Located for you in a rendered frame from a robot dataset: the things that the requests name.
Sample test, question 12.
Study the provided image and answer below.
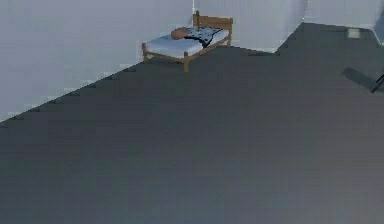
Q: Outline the brown round pillow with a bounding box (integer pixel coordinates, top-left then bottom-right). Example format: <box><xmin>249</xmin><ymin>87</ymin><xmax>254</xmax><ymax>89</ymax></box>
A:
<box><xmin>170</xmin><ymin>26</ymin><xmax>191</xmax><ymax>41</ymax></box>

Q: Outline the wooden bed with white mattress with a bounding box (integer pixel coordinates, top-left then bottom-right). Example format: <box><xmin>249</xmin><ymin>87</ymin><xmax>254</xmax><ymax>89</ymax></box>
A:
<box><xmin>141</xmin><ymin>10</ymin><xmax>234</xmax><ymax>73</ymax></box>

